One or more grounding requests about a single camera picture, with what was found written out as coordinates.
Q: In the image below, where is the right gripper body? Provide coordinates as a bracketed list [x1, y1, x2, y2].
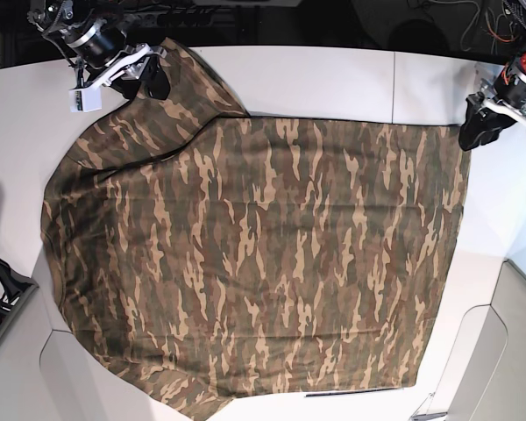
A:
[63, 21, 166, 88]

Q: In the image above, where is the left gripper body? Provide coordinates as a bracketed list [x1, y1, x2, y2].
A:
[475, 63, 526, 128]

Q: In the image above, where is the camouflage T-shirt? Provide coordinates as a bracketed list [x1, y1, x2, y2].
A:
[41, 39, 470, 420]

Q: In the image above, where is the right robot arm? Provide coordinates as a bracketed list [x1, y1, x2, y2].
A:
[27, 1, 171, 112]

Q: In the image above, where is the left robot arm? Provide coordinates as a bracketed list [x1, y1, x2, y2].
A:
[458, 1, 526, 151]

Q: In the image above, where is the black power strip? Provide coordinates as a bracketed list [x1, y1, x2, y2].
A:
[137, 10, 213, 28]

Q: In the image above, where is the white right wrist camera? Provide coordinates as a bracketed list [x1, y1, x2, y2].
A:
[68, 88, 102, 113]

